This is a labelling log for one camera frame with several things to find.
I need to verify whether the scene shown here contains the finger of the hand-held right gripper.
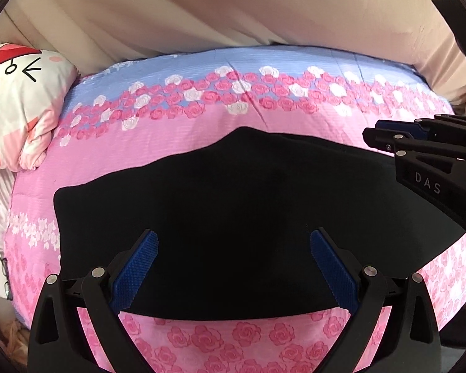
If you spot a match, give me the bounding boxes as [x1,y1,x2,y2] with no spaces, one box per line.
[363,127,466,160]
[375,114,466,141]

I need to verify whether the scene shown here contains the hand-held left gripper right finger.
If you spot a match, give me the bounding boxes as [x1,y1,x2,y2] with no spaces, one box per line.
[310,227,441,373]

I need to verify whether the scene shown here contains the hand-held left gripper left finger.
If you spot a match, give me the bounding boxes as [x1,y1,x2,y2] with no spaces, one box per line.
[28,229,160,373]

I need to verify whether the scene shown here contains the black pants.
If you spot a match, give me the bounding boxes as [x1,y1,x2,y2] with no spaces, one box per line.
[53,126,466,323]

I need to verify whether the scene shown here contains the pink floral bed sheet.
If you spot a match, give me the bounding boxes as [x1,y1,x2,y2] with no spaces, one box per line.
[4,44,466,373]

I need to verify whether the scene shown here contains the eyeglasses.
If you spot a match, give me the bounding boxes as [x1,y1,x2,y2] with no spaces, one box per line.
[0,256,14,302]

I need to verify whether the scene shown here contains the peach cloth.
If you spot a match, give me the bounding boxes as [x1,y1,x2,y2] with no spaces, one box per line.
[0,315,34,362]

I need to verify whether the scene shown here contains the cat print pillow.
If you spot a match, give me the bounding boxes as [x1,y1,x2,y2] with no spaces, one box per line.
[0,41,80,172]

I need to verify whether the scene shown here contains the beige curtain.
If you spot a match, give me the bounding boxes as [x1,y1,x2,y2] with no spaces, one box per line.
[2,0,466,105]

